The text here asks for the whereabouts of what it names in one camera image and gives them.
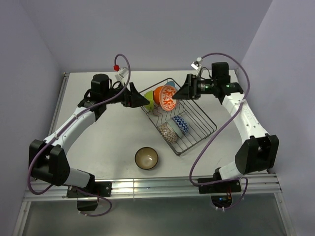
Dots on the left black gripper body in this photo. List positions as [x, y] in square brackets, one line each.
[123, 98]

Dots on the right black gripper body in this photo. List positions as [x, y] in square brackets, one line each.
[202, 87]

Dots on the blue ceramic bowl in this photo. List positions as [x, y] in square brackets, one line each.
[171, 84]

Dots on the orange floral bowl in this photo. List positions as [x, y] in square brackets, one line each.
[166, 100]

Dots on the orange bowl white inside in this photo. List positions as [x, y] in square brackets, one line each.
[156, 95]

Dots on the orange patterned bowl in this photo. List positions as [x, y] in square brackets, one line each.
[181, 123]

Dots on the brown patterned bowl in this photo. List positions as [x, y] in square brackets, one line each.
[167, 133]

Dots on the olive patterned bowl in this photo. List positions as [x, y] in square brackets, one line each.
[146, 158]

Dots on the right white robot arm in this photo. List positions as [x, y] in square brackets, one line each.
[259, 149]

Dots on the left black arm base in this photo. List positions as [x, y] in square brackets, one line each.
[89, 198]

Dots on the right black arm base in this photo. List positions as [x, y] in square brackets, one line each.
[221, 193]

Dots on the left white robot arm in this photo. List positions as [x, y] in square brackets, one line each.
[47, 158]

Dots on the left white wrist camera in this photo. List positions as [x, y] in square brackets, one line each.
[121, 73]

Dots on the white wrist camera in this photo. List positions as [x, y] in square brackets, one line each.
[121, 73]
[196, 65]

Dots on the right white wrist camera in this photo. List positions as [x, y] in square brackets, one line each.
[196, 65]

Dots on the grey wire dish rack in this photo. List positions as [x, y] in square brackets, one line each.
[200, 124]

